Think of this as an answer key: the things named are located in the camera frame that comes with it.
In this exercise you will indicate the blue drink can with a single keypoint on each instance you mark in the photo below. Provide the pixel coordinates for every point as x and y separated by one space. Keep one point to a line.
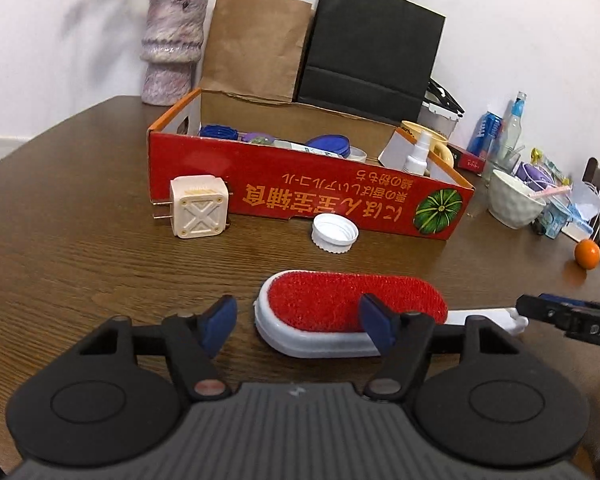
485 135

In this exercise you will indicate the small red box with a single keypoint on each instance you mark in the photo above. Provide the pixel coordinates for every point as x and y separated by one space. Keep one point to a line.
467 159

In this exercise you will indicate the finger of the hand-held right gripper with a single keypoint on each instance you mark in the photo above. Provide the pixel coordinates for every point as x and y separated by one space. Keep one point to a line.
542 310

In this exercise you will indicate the black paper bag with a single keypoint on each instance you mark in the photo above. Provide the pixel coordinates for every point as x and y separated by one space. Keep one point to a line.
370 45

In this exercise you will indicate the small purple object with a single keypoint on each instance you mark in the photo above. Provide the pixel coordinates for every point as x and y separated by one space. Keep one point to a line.
254 136

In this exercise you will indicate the blue round lid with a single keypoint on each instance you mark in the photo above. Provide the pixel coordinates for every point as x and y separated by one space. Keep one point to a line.
330 143

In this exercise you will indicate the clear plastic bag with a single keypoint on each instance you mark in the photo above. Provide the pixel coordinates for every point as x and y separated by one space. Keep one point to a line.
589 200

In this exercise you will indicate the glass bottle with blue label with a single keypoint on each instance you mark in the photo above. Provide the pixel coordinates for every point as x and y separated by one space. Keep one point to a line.
514 125

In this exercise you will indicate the purple and white vase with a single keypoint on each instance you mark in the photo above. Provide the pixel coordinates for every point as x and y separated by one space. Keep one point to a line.
172 50

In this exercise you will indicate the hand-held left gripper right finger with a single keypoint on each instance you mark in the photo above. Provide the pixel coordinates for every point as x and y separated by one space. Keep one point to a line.
377 322

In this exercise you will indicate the purple plastic container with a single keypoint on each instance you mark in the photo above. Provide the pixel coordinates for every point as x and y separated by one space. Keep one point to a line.
532 172

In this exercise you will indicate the orange fruit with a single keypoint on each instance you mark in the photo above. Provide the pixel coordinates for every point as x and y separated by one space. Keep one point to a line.
587 254

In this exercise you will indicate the colourful snack packet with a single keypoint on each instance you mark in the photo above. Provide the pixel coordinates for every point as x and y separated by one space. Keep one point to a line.
550 165

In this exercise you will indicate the clear drinking glass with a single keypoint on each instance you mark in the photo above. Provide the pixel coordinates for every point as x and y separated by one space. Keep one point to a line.
502 165

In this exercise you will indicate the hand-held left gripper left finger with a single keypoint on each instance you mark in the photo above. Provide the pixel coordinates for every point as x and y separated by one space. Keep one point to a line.
220 322

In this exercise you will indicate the white dimpled bowl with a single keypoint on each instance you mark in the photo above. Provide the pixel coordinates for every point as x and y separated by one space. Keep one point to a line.
512 205

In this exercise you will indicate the clear container with black lid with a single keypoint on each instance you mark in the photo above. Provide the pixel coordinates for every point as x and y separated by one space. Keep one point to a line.
442 107

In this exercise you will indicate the white spray bottle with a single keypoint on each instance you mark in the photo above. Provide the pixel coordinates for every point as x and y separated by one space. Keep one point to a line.
416 157

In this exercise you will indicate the red and white lint brush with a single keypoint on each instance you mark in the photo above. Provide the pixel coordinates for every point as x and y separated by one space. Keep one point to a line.
355 295

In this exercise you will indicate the cream cube charger plug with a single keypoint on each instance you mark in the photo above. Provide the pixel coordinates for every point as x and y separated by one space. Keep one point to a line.
197 207

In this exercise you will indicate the red cardboard box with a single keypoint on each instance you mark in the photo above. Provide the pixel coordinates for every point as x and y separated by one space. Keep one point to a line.
290 195

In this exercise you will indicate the small clear cup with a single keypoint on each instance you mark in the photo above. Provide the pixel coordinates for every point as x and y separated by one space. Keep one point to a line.
357 155

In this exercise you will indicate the yellow mug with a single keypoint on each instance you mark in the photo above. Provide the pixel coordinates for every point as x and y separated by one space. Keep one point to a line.
437 147

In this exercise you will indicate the white wall appliance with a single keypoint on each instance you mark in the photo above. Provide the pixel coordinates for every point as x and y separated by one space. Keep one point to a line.
0 152

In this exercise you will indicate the pink plastic stick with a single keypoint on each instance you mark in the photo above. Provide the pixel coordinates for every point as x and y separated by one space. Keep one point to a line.
550 192

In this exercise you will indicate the brown paper bag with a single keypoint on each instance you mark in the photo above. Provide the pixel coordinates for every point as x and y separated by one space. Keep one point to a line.
255 45

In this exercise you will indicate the white ribbed bottle cap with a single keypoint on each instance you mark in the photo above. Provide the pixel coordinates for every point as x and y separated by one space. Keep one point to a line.
334 232

